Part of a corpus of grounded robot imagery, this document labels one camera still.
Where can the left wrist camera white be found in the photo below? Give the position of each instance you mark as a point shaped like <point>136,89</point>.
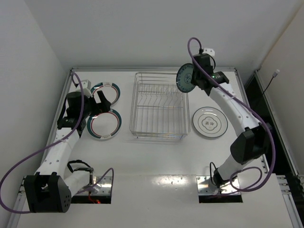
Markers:
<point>86,85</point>

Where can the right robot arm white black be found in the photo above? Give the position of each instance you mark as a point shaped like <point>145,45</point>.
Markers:
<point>254,137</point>

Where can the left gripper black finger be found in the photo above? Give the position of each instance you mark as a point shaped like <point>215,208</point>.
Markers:
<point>104,103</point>
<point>104,108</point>

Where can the small blue patterned plate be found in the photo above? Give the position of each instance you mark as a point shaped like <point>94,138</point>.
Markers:
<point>184,77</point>

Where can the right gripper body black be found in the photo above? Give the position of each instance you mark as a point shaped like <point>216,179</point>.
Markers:
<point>196,76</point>

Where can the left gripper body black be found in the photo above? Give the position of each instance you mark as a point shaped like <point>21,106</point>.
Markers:
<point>95,104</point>

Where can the white plate with grey rim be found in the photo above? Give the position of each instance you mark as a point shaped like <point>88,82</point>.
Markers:
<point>210,122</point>

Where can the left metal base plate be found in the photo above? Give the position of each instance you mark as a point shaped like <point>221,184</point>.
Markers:
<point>103,187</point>

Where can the near green red rimmed plate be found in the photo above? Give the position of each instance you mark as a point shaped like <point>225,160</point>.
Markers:
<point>104,126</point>

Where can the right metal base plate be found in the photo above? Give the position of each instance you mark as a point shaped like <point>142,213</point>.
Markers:
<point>206,188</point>

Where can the green red rimmed plate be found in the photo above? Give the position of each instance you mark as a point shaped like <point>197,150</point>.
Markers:
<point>104,126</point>
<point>110,90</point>

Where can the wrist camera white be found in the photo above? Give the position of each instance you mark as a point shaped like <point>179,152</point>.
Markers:
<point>209,51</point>
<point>86,85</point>

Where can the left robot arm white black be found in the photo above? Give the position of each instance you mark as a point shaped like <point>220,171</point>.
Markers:
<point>47,191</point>

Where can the metal base plate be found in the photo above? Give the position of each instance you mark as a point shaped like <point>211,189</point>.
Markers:
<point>103,187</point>
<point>206,188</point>

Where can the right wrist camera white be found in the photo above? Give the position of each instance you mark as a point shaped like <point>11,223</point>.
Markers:
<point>209,51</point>

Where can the metal wire dish rack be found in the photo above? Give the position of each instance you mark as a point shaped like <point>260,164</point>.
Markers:
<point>160,111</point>

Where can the far green red rimmed plate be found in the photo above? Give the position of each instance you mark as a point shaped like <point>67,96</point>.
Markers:
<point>110,90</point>

